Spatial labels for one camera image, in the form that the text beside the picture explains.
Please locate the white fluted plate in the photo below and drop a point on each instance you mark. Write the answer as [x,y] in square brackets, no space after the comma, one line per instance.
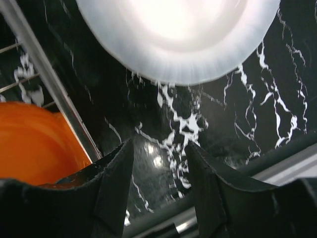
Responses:
[184,42]

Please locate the orange bowl white inside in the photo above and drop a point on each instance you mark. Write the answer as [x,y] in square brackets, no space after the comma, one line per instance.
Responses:
[37,146]

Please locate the metal wire dish rack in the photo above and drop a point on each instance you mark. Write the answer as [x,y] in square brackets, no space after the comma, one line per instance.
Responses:
[26,38]

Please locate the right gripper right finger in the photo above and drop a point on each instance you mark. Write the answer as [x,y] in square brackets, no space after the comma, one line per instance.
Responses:
[230,204]

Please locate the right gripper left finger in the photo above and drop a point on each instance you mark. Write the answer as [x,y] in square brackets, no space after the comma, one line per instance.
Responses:
[90,203]

